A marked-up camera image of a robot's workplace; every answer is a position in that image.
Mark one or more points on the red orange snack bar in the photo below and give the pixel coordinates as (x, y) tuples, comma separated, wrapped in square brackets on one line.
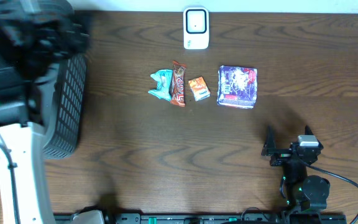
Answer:
[(177, 86)]

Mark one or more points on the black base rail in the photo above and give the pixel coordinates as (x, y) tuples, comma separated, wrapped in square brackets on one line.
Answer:
[(249, 217)]

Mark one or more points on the small orange snack box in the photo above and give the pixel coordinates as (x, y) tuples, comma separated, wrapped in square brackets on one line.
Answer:
[(199, 88)]

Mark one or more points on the grey plastic basket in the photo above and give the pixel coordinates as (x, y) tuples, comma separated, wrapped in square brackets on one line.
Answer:
[(62, 89)]

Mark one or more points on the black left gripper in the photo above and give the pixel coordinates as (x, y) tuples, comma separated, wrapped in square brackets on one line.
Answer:
[(59, 37)]

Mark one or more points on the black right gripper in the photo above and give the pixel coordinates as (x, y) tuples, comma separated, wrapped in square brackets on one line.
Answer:
[(281, 155)]

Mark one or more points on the teal snack wrapper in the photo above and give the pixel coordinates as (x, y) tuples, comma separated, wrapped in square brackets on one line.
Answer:
[(163, 79)]

